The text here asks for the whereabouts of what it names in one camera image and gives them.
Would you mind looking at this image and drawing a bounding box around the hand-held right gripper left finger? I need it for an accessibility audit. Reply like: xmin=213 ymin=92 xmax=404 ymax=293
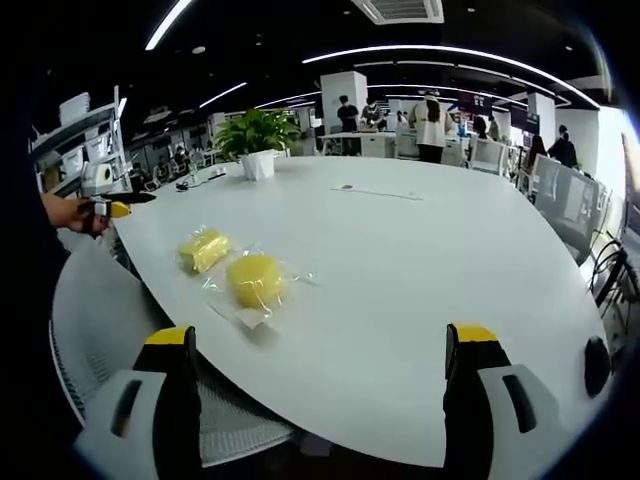
xmin=73 ymin=324 xmax=204 ymax=480

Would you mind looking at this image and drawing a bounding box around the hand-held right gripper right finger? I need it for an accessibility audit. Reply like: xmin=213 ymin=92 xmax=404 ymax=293
xmin=442 ymin=322 xmax=569 ymax=480

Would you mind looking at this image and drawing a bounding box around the person's left hand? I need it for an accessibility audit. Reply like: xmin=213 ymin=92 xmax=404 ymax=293
xmin=42 ymin=192 xmax=110 ymax=237

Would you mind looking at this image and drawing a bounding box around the white storage shelf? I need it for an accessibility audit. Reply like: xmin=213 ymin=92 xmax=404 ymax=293
xmin=28 ymin=85 xmax=127 ymax=195

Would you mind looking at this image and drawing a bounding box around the white mesh office chair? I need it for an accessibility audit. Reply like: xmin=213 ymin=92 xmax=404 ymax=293
xmin=48 ymin=238 xmax=297 ymax=469

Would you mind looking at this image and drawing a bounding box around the black oval object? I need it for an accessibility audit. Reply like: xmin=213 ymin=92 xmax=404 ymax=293
xmin=583 ymin=335 xmax=613 ymax=399

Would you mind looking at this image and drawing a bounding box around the green potted plant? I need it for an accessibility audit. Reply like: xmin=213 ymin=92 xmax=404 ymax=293
xmin=213 ymin=106 xmax=302 ymax=182

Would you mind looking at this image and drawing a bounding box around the long ceiling light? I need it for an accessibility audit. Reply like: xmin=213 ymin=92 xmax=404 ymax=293
xmin=301 ymin=44 xmax=601 ymax=109
xmin=144 ymin=0 xmax=195 ymax=52

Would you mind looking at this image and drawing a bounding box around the grey mesh office chair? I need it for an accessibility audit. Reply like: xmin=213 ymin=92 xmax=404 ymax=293
xmin=528 ymin=154 xmax=610 ymax=267

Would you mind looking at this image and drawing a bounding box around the ceiling air conditioner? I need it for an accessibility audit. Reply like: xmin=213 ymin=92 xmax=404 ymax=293
xmin=349 ymin=0 xmax=446 ymax=26

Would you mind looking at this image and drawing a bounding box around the black cable bundle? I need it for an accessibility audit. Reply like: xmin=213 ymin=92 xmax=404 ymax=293
xmin=588 ymin=238 xmax=640 ymax=322

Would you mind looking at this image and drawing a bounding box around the table cable cover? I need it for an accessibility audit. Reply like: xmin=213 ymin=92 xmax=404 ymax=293
xmin=330 ymin=184 xmax=426 ymax=202

